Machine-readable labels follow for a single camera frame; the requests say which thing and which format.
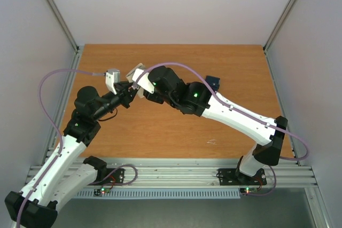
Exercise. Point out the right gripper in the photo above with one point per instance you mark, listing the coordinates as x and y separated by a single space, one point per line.
147 95

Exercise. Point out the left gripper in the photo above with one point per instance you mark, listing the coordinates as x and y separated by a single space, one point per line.
122 87

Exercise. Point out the beige card holder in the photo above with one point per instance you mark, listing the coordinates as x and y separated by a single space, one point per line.
129 75

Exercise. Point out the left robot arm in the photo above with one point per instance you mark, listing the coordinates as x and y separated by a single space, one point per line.
39 201

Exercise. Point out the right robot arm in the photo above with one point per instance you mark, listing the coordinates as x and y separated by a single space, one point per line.
162 85

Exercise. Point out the dark blue wallet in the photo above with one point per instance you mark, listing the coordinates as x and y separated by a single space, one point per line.
214 82

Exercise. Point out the left circuit board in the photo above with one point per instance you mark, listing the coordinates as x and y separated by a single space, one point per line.
102 191

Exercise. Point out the circuit board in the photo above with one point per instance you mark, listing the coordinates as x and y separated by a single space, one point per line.
249 190
102 191

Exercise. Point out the right circuit board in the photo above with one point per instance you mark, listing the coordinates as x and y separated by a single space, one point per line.
249 190

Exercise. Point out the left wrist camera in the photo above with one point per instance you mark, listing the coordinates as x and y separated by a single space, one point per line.
112 76

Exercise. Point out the aluminium rail base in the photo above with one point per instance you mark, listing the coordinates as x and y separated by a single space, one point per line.
191 173

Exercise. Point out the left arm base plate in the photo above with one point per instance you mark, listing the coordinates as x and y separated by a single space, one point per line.
116 177

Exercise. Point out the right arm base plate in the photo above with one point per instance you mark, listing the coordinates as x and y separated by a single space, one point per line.
229 177

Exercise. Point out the left aluminium frame post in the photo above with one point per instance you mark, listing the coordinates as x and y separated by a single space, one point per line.
57 14

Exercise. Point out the aluminium frame post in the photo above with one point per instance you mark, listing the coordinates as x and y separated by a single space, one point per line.
57 14
279 24

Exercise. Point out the grey slotted cable duct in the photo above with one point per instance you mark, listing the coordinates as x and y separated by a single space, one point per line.
159 193

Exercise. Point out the right aluminium frame post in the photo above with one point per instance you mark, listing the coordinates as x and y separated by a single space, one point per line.
279 24

